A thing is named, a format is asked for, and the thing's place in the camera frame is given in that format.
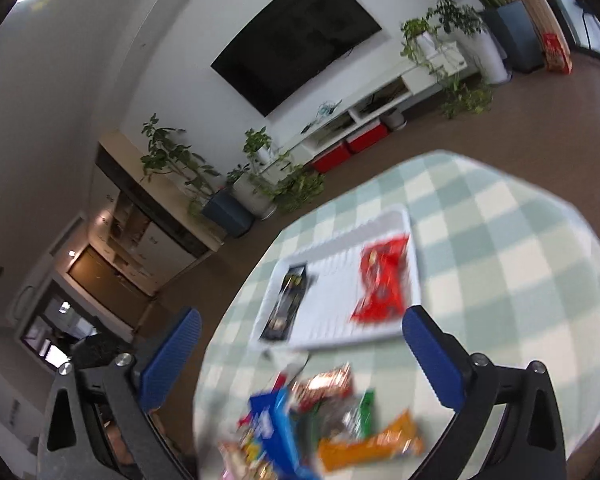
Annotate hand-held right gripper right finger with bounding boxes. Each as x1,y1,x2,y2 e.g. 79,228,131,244
401,305,568,480

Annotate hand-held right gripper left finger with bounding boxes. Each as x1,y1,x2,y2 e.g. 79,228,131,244
37,307,203,480

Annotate green sunflower seed packet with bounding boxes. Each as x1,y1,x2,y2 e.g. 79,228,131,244
305,389,376,443

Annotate orange snack packet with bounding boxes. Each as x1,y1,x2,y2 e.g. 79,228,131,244
317,409,426,472

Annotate red gold snack packet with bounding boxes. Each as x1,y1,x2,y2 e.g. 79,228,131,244
290,362,355,411

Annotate silver snack packet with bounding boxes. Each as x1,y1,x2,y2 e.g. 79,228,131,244
262,350,311,391

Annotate white plastic tray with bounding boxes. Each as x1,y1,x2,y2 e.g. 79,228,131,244
249,204,423,352

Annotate black snack packet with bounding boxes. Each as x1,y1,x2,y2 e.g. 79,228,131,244
260,262,317,342

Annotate blue snack packet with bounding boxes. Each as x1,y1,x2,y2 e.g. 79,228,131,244
249,387,321,478

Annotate wooden sideboard cabinet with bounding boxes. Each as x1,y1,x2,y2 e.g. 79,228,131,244
87,130,226,296

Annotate round checkered table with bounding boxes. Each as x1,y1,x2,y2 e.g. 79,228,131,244
192,150,600,480

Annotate leafy plant grey planter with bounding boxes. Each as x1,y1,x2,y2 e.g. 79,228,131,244
140,114,255,238

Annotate bushy plant round white planter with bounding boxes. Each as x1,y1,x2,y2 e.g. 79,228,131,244
225,160,327,221

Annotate small plant white pot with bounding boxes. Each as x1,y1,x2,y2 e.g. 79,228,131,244
243,127,291,171

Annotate red storage box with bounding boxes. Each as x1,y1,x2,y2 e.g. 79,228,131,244
345,122,391,155
310,141,353,173

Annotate white television cabinet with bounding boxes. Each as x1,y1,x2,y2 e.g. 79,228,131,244
258,42,468,173

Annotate bushy plant tall white planter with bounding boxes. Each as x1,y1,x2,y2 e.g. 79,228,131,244
427,0,512,85

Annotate trailing plant white pot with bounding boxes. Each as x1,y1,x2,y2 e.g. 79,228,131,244
400,17,495,120

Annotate red gift bag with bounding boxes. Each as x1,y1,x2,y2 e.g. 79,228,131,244
542,32,573,73

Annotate tall plant grey planter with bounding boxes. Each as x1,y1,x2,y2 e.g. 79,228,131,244
416,0,546,73

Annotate tangled blue cable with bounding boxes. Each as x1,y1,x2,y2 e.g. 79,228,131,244
300,100,343,133

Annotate black wall television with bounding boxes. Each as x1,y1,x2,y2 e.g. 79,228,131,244
210,0,383,117

